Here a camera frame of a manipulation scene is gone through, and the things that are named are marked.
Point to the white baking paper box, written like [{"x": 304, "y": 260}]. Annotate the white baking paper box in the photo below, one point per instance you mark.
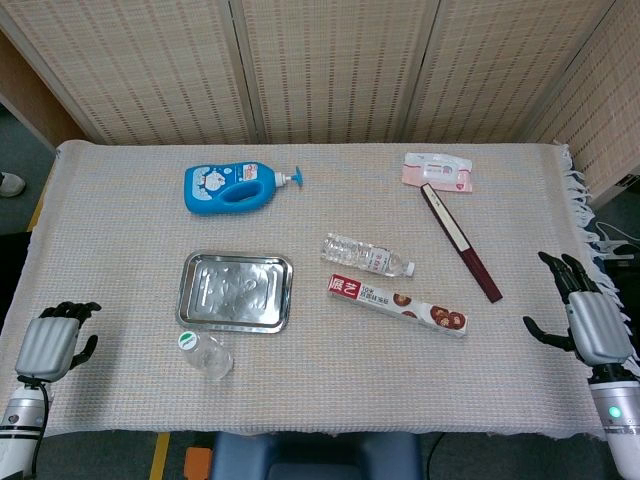
[{"x": 395, "y": 302}]

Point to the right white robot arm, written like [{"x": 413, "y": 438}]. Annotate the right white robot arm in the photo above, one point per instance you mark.
[{"x": 620, "y": 440}]

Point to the small transparent white-capped bottle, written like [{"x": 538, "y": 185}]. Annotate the small transparent white-capped bottle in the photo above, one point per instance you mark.
[{"x": 210, "y": 357}]

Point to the beige woven tablecloth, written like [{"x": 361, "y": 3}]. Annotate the beige woven tablecloth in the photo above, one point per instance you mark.
[{"x": 320, "y": 380}]

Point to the orange floor object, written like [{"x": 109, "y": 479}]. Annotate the orange floor object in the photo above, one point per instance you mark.
[{"x": 198, "y": 462}]

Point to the bamboo folding screen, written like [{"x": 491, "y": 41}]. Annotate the bamboo folding screen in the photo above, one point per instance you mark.
[{"x": 325, "y": 70}]

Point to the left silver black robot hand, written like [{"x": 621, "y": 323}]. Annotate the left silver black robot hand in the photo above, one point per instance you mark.
[{"x": 47, "y": 342}]

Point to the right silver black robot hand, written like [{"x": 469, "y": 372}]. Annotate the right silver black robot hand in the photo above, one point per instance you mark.
[{"x": 597, "y": 325}]

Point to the rectangular stainless steel tray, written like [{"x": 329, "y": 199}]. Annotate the rectangular stainless steel tray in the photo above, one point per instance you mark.
[{"x": 235, "y": 292}]

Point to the pink wet wipes pack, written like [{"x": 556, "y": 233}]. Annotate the pink wet wipes pack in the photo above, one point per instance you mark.
[{"x": 437, "y": 172}]

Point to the blue pump detergent bottle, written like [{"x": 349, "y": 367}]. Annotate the blue pump detergent bottle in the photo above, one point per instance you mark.
[{"x": 210, "y": 192}]

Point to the blue padded seat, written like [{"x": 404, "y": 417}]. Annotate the blue padded seat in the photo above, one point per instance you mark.
[{"x": 320, "y": 457}]

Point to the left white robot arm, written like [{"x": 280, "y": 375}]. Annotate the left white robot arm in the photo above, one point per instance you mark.
[{"x": 17, "y": 425}]

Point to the clear red-labelled water bottle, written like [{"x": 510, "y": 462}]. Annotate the clear red-labelled water bottle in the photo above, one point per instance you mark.
[{"x": 365, "y": 255}]

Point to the dark wooden folding fan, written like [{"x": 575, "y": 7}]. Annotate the dark wooden folding fan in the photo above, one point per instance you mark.
[{"x": 462, "y": 242}]

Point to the white shoe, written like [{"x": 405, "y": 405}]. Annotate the white shoe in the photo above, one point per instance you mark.
[{"x": 10, "y": 184}]

